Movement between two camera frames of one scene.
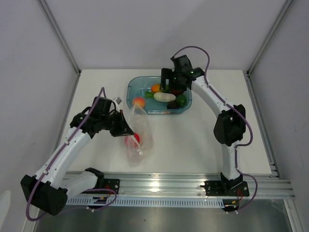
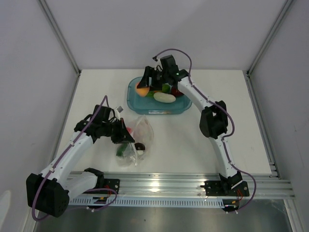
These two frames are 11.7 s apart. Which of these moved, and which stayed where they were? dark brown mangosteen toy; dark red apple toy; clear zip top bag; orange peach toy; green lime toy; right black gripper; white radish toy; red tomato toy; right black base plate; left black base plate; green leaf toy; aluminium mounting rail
Moved: red tomato toy; clear zip top bag; green lime toy; dark brown mangosteen toy; orange peach toy; right black gripper
Stayed: white radish toy; right black base plate; aluminium mounting rail; green leaf toy; left black base plate; dark red apple toy
